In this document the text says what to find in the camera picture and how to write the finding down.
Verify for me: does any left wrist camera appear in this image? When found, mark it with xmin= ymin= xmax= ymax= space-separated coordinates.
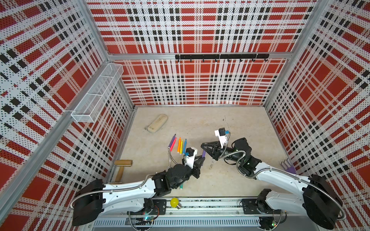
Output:
xmin=185 ymin=147 xmax=195 ymax=157

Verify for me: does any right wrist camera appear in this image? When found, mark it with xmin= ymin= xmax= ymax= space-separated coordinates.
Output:
xmin=218 ymin=128 xmax=229 ymax=136

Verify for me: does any white wire mesh basket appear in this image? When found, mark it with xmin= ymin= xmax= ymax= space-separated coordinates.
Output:
xmin=71 ymin=63 xmax=123 ymax=123

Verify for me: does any purple marker pen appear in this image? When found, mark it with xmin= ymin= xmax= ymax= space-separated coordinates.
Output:
xmin=168 ymin=134 xmax=176 ymax=148

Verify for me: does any yellow light bulb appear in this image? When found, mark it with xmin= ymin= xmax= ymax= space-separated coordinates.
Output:
xmin=170 ymin=197 xmax=182 ymax=209

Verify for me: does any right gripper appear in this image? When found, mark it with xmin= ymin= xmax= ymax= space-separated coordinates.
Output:
xmin=201 ymin=140 xmax=243 ymax=164

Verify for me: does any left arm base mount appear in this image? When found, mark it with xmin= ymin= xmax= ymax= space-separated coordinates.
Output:
xmin=130 ymin=198 xmax=167 ymax=215

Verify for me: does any wooden roller tool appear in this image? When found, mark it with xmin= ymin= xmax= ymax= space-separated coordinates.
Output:
xmin=111 ymin=159 xmax=133 ymax=183

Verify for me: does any orange marker pen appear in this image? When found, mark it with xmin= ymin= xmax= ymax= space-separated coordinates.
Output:
xmin=177 ymin=137 xmax=182 ymax=153

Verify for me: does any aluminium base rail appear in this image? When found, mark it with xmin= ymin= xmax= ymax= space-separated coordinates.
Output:
xmin=85 ymin=197 xmax=320 ymax=231

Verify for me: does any black hook rail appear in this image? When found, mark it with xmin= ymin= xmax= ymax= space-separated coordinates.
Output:
xmin=175 ymin=54 xmax=270 ymax=60

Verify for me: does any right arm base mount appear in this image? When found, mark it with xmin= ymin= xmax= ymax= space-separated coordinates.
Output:
xmin=240 ymin=198 xmax=281 ymax=215

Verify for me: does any yellow marker pen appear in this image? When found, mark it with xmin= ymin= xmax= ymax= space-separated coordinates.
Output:
xmin=179 ymin=140 xmax=184 ymax=155

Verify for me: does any purple pink toy rake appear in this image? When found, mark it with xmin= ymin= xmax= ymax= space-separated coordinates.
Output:
xmin=280 ymin=159 xmax=297 ymax=174

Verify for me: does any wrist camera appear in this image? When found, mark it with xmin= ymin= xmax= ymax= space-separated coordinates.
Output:
xmin=218 ymin=128 xmax=229 ymax=136
xmin=185 ymin=147 xmax=195 ymax=157

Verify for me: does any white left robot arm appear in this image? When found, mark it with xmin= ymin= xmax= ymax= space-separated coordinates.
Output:
xmin=70 ymin=147 xmax=205 ymax=227

